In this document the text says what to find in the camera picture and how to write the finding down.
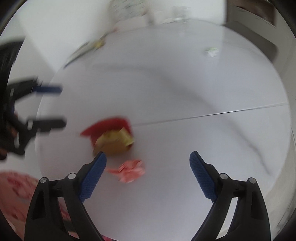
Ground pink floral jacket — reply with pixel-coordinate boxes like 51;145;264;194
0;170;70;241

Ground yellow binder clip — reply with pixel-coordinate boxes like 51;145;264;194
93;38;106;49

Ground round white wall clock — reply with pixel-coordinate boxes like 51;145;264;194
110;0;147;22

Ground pink paper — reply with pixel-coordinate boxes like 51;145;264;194
107;160;145;184

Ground green white wrapper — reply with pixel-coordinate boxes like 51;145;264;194
204;47;219;57

